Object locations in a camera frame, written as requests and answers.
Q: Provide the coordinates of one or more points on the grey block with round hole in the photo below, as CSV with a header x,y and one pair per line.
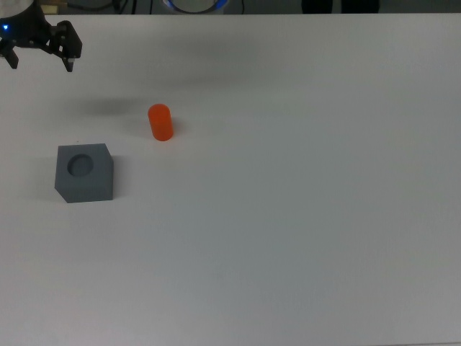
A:
x,y
90,184

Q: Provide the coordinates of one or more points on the orange cylinder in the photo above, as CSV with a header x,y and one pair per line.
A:
x,y
161,122

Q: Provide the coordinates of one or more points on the dark chair back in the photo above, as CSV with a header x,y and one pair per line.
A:
x,y
340,5

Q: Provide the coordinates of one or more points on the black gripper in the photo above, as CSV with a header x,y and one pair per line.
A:
x,y
29,30

